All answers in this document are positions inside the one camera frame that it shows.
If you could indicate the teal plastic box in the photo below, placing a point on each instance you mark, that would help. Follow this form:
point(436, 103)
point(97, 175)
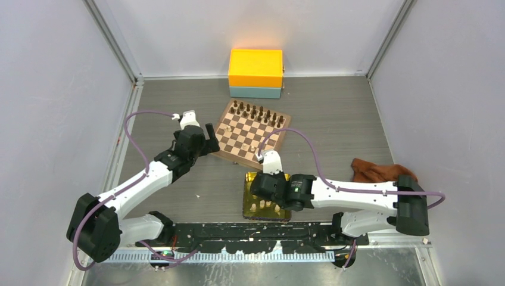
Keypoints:
point(255, 92)

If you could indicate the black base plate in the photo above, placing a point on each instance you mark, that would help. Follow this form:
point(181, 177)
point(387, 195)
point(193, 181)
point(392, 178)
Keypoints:
point(252, 238)

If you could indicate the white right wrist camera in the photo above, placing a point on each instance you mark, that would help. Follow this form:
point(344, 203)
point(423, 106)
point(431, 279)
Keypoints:
point(270, 161)

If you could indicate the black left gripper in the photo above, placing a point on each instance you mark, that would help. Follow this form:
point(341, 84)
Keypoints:
point(209, 145)

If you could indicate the brown cloth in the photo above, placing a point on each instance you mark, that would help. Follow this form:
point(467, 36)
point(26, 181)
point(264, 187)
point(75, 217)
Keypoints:
point(368, 172)

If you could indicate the yellow metal tray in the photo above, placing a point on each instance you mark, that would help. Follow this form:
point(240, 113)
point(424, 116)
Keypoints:
point(256, 208)

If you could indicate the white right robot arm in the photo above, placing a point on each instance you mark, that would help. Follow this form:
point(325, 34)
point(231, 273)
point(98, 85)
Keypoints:
point(401, 205)

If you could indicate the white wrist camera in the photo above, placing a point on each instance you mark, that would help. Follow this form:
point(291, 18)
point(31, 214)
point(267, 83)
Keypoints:
point(187, 118)
point(270, 161)

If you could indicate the yellow plastic box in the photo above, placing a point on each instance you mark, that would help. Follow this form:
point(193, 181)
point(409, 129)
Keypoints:
point(262, 68)

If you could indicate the wooden chess board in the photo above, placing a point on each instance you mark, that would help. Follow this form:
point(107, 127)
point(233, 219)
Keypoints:
point(242, 128)

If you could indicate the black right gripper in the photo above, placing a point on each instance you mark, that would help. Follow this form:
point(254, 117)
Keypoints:
point(280, 174)

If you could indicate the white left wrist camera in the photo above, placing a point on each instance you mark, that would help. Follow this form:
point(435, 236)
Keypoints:
point(187, 118)

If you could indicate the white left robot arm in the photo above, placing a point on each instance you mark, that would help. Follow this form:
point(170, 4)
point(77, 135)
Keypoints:
point(98, 225)

